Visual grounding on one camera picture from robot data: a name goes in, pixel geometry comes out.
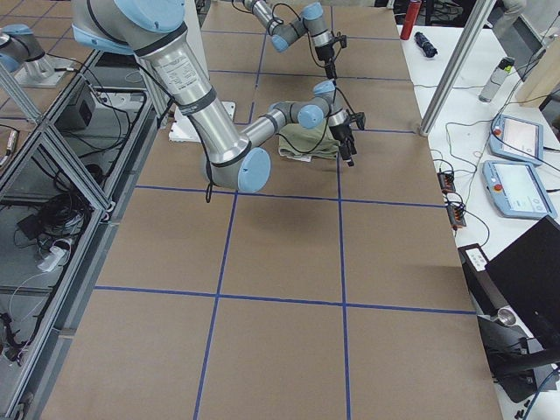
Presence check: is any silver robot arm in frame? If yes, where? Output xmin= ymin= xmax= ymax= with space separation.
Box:
xmin=241 ymin=0 xmax=347 ymax=81
xmin=72 ymin=0 xmax=363 ymax=193

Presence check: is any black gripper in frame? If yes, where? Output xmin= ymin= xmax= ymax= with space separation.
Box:
xmin=315 ymin=43 xmax=337 ymax=80
xmin=330 ymin=114 xmax=357 ymax=167

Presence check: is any near blue teach pendant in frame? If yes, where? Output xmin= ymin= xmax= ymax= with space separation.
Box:
xmin=482 ymin=160 xmax=557 ymax=220

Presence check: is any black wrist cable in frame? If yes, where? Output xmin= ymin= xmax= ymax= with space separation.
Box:
xmin=270 ymin=3 xmax=347 ymax=69
xmin=279 ymin=89 xmax=355 ymax=155

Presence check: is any aluminium side rail frame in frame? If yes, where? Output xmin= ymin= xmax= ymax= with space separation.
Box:
xmin=1 ymin=52 xmax=172 ymax=419

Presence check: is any near orange black adapter box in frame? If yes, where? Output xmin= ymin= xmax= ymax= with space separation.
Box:
xmin=446 ymin=203 xmax=466 ymax=230

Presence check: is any aluminium frame post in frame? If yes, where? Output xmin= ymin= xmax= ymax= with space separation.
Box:
xmin=418 ymin=0 xmax=494 ymax=137

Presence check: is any red cylindrical bottle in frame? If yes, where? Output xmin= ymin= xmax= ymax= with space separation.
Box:
xmin=400 ymin=0 xmax=423 ymax=40

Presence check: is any orange black adapter box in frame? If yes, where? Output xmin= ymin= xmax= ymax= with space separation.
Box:
xmin=446 ymin=203 xmax=466 ymax=230
xmin=437 ymin=171 xmax=456 ymax=193

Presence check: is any wooden board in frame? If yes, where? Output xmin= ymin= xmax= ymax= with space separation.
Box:
xmin=516 ymin=27 xmax=559 ymax=108

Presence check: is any olive green long-sleeve shirt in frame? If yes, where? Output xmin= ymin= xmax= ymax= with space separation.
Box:
xmin=278 ymin=122 xmax=339 ymax=162

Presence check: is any clear water bottle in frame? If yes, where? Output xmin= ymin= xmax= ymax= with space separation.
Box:
xmin=479 ymin=56 xmax=515 ymax=102

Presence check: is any far blue teach pendant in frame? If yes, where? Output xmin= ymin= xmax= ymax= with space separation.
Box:
xmin=489 ymin=115 xmax=543 ymax=165

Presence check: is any blue teach pendant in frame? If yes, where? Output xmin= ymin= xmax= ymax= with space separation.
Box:
xmin=489 ymin=115 xmax=543 ymax=165
xmin=482 ymin=160 xmax=557 ymax=220

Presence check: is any far orange black adapter box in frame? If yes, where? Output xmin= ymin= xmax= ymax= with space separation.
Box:
xmin=437 ymin=171 xmax=456 ymax=193

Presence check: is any black equipment stand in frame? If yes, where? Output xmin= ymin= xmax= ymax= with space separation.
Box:
xmin=458 ymin=244 xmax=559 ymax=403

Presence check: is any folded navy plaid umbrella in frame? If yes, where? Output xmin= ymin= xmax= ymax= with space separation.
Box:
xmin=414 ymin=31 xmax=438 ymax=59

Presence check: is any white camera mast base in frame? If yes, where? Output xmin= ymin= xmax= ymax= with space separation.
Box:
xmin=169 ymin=101 xmax=236 ymax=143

